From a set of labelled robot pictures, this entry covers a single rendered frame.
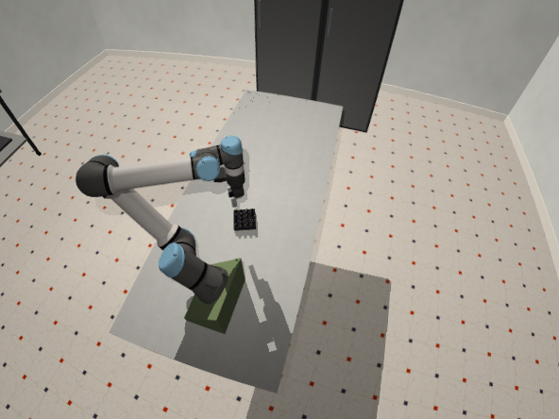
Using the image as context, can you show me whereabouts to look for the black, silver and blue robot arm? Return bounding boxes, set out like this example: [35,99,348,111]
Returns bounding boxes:
[76,136,244,304]

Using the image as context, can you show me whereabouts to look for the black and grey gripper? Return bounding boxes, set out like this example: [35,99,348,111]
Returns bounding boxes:
[214,162,246,208]

